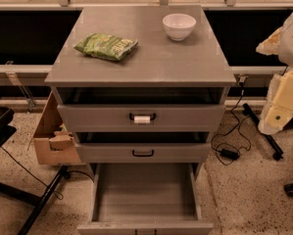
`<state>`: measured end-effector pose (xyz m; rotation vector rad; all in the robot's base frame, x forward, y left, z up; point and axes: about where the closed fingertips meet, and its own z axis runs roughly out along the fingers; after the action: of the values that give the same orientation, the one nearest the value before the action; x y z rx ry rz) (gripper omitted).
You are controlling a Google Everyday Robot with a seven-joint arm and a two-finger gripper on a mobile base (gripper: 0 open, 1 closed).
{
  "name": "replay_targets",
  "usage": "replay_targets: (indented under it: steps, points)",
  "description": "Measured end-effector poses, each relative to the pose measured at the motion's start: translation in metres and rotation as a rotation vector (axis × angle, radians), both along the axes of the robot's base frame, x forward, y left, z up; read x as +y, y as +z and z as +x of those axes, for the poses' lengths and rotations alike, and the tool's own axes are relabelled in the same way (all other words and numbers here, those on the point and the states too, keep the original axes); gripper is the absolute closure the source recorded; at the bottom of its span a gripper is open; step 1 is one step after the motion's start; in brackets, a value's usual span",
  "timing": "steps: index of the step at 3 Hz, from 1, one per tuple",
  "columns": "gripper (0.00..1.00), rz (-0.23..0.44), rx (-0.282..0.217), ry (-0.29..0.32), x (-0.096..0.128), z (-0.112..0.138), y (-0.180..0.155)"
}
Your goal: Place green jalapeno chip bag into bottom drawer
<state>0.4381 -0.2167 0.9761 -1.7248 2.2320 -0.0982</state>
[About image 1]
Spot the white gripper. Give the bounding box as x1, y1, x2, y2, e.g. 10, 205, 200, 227
258, 69, 293, 135

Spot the green jalapeno chip bag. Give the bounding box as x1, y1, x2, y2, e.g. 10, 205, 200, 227
74, 33, 138, 62

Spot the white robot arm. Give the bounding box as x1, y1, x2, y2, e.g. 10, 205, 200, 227
256, 13, 293, 135

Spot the grey drawer cabinet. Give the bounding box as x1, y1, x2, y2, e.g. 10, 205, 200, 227
44, 5, 237, 168

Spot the middle grey drawer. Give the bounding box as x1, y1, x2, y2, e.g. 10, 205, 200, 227
76, 143, 211, 164

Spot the grey drawer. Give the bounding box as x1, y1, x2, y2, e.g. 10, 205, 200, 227
58, 105, 224, 132
76, 143, 211, 164
77, 164, 213, 235

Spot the bottom grey drawer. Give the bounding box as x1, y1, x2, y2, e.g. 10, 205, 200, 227
77, 164, 213, 235

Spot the top grey drawer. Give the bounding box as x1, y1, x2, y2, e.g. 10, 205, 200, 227
58, 105, 224, 132

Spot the black stand leg right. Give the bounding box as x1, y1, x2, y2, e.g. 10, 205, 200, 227
242, 103, 284, 162

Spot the white ceramic bowl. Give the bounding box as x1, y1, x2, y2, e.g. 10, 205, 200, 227
163, 14, 196, 41

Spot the cardboard box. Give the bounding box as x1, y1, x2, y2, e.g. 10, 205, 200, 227
33, 94, 81, 165

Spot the black stand base left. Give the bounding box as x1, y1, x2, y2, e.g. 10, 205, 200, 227
0, 165, 70, 235

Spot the black power adapter with cable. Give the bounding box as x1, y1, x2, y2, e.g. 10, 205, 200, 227
211, 85, 252, 166

